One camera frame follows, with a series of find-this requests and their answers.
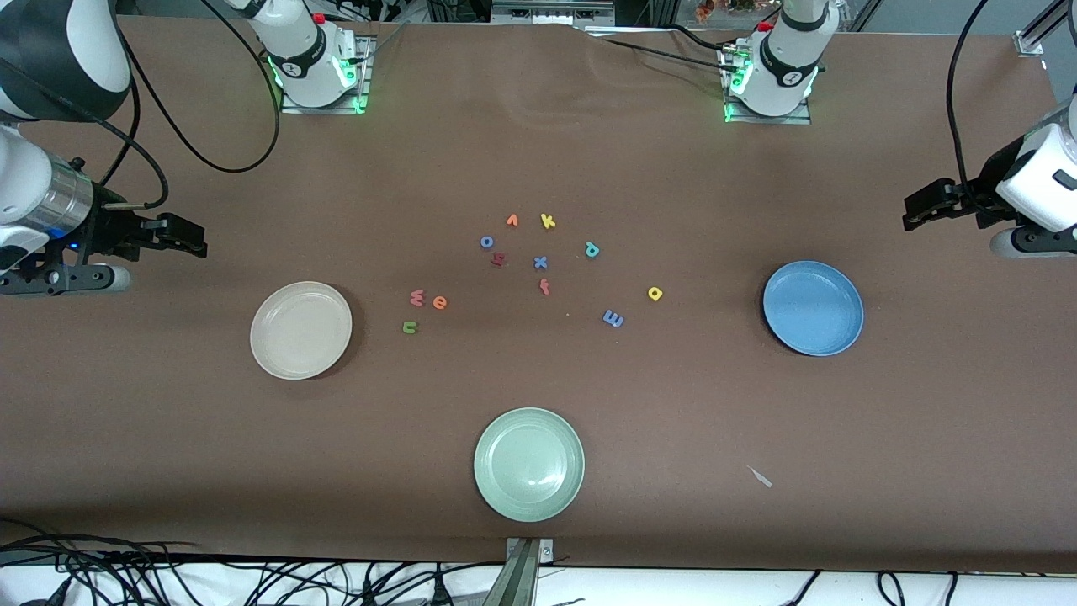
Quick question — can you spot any beige brown plate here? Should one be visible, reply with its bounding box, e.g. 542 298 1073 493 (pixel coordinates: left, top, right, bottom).
250 281 353 380

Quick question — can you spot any blue plate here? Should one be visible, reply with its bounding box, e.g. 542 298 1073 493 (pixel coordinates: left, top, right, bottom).
762 260 865 357

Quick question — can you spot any brown table cover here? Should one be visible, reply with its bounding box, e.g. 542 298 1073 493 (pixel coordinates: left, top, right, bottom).
0 15 1077 575

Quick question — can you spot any pale green plate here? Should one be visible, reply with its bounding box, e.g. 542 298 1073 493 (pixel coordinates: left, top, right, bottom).
474 407 586 523

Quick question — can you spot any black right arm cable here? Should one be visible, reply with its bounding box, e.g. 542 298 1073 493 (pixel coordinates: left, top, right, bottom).
0 0 281 211

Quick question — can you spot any aluminium frame profile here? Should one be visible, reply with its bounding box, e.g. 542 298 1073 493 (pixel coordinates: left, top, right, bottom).
1016 0 1077 58

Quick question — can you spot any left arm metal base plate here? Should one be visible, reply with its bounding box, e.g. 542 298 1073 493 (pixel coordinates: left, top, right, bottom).
719 42 814 126

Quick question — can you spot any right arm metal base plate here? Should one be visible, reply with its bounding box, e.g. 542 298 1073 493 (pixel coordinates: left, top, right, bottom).
280 35 376 115

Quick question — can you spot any thin black cable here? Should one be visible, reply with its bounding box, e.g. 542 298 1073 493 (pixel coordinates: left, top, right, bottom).
589 24 731 66

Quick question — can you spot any black cable tangle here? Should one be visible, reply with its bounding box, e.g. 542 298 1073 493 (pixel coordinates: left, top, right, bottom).
0 518 506 606

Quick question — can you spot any silver metal rail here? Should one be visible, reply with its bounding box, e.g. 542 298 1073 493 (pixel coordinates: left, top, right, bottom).
491 0 616 26

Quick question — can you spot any grey metal bracket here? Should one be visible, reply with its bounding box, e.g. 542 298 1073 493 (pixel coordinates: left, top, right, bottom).
482 537 556 606

